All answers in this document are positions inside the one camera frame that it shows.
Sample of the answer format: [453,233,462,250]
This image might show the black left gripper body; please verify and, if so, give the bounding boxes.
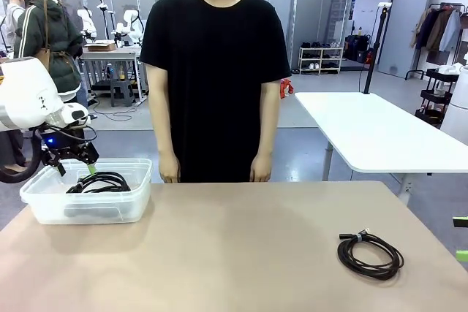
[39,126,101,167]

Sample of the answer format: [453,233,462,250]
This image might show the black power cable angled plug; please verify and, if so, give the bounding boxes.
[65,171,132,194]

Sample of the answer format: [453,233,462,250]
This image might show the person's right forearm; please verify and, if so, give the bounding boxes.
[148,107,176,158]

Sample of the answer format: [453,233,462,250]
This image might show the person's left forearm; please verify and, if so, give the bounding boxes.
[255,107,281,158]

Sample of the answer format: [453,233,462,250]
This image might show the person's right hand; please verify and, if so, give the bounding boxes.
[159,153,182,185]

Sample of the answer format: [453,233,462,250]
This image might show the person's left hand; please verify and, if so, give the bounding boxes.
[249,153,273,184]

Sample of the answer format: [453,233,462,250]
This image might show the translucent plastic storage bin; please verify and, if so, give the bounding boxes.
[19,158,154,225]

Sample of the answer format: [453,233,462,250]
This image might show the gray step stool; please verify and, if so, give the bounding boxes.
[109,77,133,107]

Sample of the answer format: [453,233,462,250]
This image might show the gray background work table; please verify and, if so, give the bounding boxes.
[82,47,148,104]

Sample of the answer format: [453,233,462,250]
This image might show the flat cardboard box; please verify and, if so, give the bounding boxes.
[84,42,117,52]

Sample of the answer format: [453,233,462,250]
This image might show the person in green jacket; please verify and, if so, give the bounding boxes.
[14,0,88,108]

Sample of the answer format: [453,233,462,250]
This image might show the black utility trolley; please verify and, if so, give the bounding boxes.
[415,65,461,129]

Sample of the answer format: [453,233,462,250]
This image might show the white side table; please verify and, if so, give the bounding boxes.
[294,91,468,206]

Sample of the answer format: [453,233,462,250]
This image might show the black stand white head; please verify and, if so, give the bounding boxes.
[97,0,115,41]

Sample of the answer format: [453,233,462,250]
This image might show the person in black t-shirt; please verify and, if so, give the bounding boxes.
[138,0,293,184]

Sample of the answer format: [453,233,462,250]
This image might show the light blue hanging coat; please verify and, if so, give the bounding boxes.
[439,9,463,53]

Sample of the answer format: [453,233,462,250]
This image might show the brown hanging coat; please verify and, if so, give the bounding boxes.
[426,8,453,53]

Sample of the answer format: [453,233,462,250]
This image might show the black pole white top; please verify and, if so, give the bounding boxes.
[363,2,393,94]

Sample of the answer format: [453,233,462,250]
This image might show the beige hanging coat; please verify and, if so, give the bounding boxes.
[409,8,431,50]

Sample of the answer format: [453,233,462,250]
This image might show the black luggage bags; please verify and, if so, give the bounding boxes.
[344,33,374,64]

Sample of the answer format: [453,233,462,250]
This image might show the red orange toy figure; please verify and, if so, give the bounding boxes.
[279,77,295,99]

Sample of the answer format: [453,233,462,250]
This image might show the wooden shoe rack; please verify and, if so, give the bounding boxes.
[298,46,344,75]

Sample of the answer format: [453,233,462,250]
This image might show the black clothes rack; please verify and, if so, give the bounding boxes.
[404,1,468,81]

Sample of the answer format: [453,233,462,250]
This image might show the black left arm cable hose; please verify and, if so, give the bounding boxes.
[0,126,44,184]

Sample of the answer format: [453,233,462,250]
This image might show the black cable with gray tie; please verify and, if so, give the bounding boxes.
[337,229,406,281]

